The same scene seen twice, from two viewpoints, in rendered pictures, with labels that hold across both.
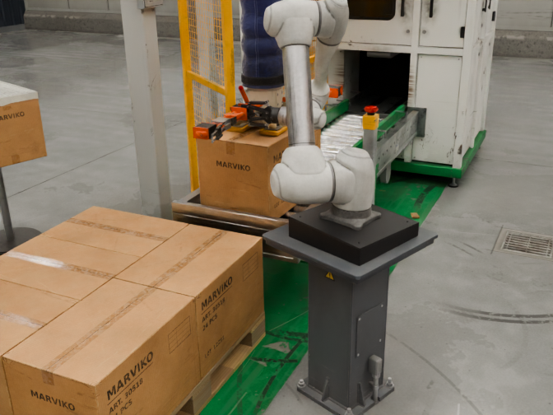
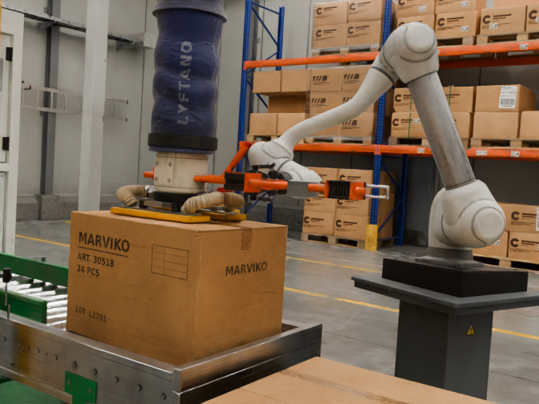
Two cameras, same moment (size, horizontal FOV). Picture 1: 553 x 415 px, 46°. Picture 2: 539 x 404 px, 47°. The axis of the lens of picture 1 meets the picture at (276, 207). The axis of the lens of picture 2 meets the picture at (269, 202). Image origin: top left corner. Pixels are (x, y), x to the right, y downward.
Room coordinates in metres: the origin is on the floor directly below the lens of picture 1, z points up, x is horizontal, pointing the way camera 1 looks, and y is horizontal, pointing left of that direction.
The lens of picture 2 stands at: (2.60, 2.00, 1.12)
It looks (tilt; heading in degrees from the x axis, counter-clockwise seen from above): 3 degrees down; 280
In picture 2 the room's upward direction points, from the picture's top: 3 degrees clockwise
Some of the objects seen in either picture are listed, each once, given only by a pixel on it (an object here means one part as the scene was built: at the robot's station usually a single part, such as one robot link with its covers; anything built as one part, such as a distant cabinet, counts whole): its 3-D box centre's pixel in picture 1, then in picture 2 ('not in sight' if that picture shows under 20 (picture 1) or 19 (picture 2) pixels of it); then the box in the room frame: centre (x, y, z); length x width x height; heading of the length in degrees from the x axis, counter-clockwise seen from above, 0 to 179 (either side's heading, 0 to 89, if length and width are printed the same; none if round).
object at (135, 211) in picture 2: (248, 118); (159, 209); (3.27, 0.14, 0.98); 0.34 x 0.10 x 0.05; 156
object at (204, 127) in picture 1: (205, 130); (344, 190); (2.68, 0.30, 1.08); 0.08 x 0.07 x 0.05; 156
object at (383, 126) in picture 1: (378, 136); (34, 266); (4.17, -0.69, 0.60); 1.60 x 0.10 x 0.09; 155
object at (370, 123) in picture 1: (367, 205); not in sight; (3.21, -0.49, 0.50); 0.07 x 0.07 x 1.00; 65
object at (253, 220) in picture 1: (233, 216); (258, 351); (2.91, 0.21, 0.58); 0.70 x 0.03 x 0.06; 65
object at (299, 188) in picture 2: (220, 124); (302, 188); (2.81, 0.24, 1.07); 0.07 x 0.07 x 0.04; 66
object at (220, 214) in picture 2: (281, 122); (198, 208); (3.19, -0.04, 0.98); 0.34 x 0.10 x 0.05; 156
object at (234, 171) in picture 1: (262, 162); (174, 278); (3.23, 0.07, 0.75); 0.60 x 0.40 x 0.40; 152
